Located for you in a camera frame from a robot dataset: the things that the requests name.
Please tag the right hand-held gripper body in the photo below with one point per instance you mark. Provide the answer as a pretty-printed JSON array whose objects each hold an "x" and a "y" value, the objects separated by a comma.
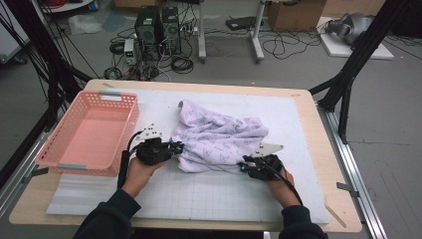
[{"x": 265, "y": 167}]

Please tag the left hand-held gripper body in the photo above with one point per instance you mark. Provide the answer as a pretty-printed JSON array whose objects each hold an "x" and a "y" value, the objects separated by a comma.
[{"x": 154, "y": 151}]

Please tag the lilac printed towel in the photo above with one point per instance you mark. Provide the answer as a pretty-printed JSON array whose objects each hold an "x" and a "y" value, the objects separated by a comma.
[{"x": 215, "y": 139}]

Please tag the person's right hand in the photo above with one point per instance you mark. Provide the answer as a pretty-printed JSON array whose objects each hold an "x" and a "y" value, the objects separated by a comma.
[{"x": 283, "y": 192}]

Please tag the person's left hand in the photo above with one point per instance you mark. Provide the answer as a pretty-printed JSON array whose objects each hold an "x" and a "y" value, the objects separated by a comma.
[{"x": 137, "y": 179}]

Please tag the pink plastic basket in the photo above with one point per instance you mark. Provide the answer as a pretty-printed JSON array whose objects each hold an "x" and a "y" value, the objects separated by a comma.
[{"x": 93, "y": 139}]

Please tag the white power supply unit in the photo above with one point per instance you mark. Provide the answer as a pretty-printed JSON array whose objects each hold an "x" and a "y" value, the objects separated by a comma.
[{"x": 130, "y": 51}]

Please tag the black computer tower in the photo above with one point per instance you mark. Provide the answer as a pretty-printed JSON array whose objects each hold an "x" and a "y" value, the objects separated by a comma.
[
  {"x": 147, "y": 33},
  {"x": 170, "y": 31}
]

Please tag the white power strip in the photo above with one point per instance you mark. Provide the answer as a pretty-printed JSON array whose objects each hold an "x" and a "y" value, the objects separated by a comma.
[{"x": 189, "y": 30}]

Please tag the black flat box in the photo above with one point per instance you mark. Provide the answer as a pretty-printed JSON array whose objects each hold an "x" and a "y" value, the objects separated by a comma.
[{"x": 242, "y": 22}]

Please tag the white floor board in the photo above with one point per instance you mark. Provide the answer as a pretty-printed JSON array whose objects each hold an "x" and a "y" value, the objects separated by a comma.
[{"x": 338, "y": 49}]

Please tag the clear plastic bag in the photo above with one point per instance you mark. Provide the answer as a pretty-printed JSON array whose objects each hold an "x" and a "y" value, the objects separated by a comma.
[{"x": 84, "y": 24}]

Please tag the open cardboard box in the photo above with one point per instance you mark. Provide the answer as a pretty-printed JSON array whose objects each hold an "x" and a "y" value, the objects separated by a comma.
[{"x": 295, "y": 16}]

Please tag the grey rounded device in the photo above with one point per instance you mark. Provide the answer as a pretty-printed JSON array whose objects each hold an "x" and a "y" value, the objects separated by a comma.
[{"x": 351, "y": 26}]

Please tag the white cabinet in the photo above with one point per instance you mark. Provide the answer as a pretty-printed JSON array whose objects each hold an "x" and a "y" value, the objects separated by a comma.
[{"x": 11, "y": 40}]

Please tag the large beige cardboard box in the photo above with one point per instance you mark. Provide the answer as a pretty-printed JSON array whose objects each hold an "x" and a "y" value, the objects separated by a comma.
[{"x": 351, "y": 6}]

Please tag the grey metal bracket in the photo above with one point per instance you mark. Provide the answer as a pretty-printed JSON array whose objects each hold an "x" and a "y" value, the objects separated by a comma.
[
  {"x": 36, "y": 172},
  {"x": 346, "y": 188}
]

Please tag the aluminium rail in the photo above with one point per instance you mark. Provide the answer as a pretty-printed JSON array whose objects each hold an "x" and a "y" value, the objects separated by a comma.
[
  {"x": 366, "y": 212},
  {"x": 25, "y": 169}
]

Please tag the white desk frame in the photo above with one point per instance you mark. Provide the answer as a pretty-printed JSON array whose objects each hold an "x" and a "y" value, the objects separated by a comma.
[{"x": 201, "y": 33}]

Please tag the black stand frame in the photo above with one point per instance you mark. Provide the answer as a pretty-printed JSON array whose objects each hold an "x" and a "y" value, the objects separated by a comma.
[
  {"x": 365, "y": 43},
  {"x": 49, "y": 59}
]

